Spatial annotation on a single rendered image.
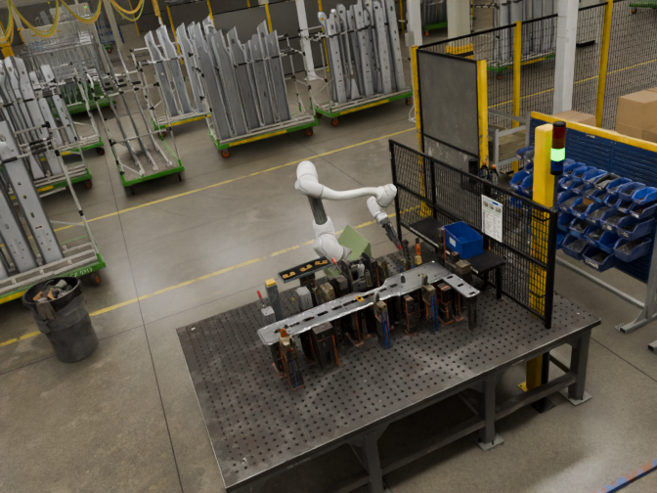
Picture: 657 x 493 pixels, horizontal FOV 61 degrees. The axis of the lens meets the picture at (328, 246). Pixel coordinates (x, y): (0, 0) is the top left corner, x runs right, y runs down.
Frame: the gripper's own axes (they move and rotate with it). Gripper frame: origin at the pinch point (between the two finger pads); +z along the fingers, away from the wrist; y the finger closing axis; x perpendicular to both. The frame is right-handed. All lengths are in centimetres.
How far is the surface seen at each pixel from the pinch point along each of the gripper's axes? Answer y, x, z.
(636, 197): 28, 175, 44
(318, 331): 15, -85, 45
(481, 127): -36, 156, -99
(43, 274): -247, -275, -227
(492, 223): 30, 54, 25
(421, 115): -108, 163, -186
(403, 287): 5.5, -16.0, 34.9
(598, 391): -41, 97, 147
